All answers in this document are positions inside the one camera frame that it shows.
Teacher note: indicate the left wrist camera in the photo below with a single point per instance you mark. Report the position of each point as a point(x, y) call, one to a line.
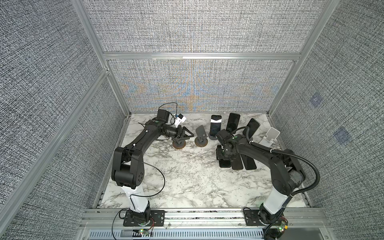
point(164, 115)

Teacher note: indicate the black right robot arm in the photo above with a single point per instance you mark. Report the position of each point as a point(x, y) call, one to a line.
point(287, 173)

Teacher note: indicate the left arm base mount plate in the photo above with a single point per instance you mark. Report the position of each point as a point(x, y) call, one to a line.
point(154, 218)

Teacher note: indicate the black phone white stripe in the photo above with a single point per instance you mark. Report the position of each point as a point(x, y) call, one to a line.
point(215, 125)

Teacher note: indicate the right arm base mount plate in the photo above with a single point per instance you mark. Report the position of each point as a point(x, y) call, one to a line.
point(255, 217)

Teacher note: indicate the wood base phone stand left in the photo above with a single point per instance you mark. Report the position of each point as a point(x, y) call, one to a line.
point(179, 144)

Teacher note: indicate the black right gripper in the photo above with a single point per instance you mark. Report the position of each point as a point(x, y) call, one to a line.
point(219, 156)

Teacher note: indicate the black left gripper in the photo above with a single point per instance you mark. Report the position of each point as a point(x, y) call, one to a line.
point(179, 133)

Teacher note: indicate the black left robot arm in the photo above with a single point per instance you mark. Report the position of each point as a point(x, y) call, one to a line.
point(128, 167)

